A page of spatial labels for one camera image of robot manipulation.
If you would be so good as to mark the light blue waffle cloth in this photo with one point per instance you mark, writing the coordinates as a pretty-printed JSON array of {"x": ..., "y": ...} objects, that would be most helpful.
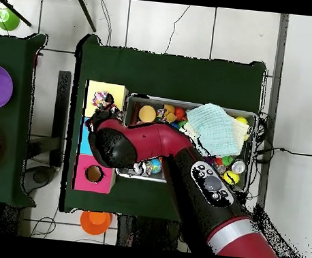
[{"x": 216, "y": 126}]

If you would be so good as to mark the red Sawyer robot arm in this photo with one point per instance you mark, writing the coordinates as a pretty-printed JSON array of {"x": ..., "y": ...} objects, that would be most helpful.
[{"x": 144, "y": 138}]

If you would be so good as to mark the silver mesh bin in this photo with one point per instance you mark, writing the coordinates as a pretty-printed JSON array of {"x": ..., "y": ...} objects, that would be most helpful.
[{"x": 153, "y": 100}]

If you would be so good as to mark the wooden box with three holes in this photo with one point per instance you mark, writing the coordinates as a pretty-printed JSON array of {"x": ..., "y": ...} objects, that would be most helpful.
[{"x": 104, "y": 181}]

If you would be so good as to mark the orange sponge disc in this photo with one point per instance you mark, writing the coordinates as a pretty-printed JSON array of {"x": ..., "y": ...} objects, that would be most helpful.
[{"x": 147, "y": 114}]

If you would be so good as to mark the brown plush toy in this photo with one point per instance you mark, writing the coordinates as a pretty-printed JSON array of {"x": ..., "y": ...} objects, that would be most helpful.
[{"x": 169, "y": 114}]

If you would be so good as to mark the black upright panel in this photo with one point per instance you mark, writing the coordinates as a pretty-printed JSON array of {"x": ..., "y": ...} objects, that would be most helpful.
[{"x": 61, "y": 111}]

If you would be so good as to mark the red orange ball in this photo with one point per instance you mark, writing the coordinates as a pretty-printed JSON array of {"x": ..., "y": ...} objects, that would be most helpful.
[{"x": 180, "y": 113}]

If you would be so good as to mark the crushed silver can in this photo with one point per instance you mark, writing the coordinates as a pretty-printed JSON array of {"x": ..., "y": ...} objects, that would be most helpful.
[{"x": 141, "y": 168}]

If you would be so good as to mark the globe print ball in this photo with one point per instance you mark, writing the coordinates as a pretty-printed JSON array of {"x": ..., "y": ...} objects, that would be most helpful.
[{"x": 156, "y": 166}]

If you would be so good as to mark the black tripod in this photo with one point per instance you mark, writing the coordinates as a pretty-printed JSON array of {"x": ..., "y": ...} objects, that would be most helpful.
[{"x": 86, "y": 14}]

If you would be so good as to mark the dark green side tablecloth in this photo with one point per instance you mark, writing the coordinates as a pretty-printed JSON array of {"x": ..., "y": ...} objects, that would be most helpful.
[{"x": 18, "y": 52}]

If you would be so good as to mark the orange cup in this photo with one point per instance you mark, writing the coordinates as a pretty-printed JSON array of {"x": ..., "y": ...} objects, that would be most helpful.
[{"x": 95, "y": 223}]

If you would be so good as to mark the yellow ball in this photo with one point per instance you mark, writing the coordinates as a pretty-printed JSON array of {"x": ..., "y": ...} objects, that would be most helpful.
[
  {"x": 241, "y": 120},
  {"x": 231, "y": 177}
]

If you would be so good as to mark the cream waffle cloth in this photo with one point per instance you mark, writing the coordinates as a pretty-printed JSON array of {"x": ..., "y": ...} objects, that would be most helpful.
[{"x": 240, "y": 129}]

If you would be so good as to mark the round silver can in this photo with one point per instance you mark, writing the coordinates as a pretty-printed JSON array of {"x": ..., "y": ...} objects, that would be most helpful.
[{"x": 238, "y": 167}]

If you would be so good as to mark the green cup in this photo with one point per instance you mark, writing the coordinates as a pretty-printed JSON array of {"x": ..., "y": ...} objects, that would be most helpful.
[{"x": 7, "y": 20}]

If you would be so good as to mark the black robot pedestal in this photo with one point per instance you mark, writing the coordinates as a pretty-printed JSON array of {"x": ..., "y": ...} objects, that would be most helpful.
[{"x": 146, "y": 232}]

